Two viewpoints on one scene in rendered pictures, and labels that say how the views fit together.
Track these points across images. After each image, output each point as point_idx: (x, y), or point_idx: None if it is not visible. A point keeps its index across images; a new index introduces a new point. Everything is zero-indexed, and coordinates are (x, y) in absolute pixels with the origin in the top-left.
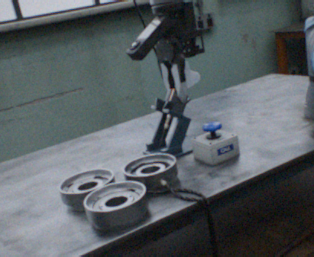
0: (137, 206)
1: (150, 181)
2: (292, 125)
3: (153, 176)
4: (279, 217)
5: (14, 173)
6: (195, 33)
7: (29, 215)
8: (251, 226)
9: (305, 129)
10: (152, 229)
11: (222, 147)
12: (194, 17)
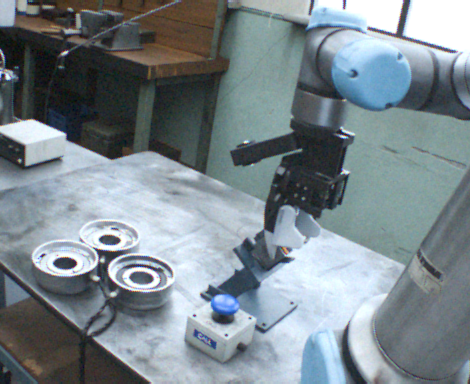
0: (45, 277)
1: (108, 281)
2: None
3: (110, 279)
4: None
5: (187, 194)
6: (316, 183)
7: (86, 223)
8: None
9: None
10: (46, 306)
11: (202, 333)
12: (336, 163)
